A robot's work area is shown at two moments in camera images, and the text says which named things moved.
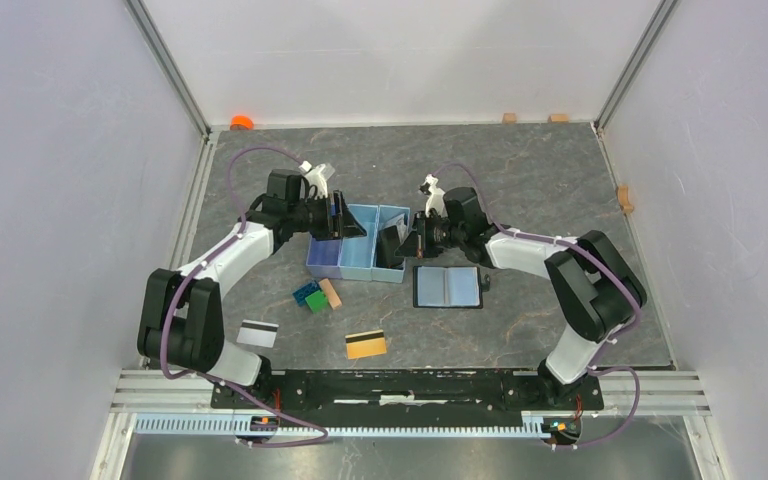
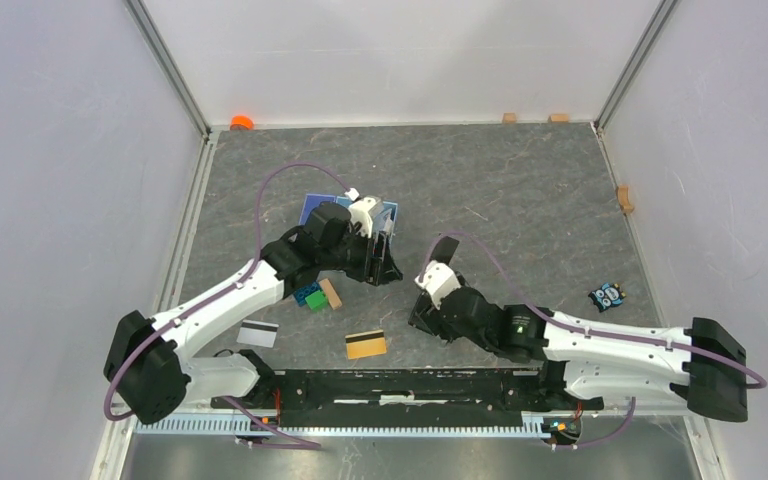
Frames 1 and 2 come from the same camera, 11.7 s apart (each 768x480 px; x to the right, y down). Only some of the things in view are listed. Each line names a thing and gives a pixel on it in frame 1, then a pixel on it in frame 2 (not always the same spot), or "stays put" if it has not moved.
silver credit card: [257, 333] stays put
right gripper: [417, 243] to [428, 314]
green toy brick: [317, 301] stays put
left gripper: [342, 224] to [376, 271]
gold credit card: [365, 344] stays put
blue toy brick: [308, 290] stays put
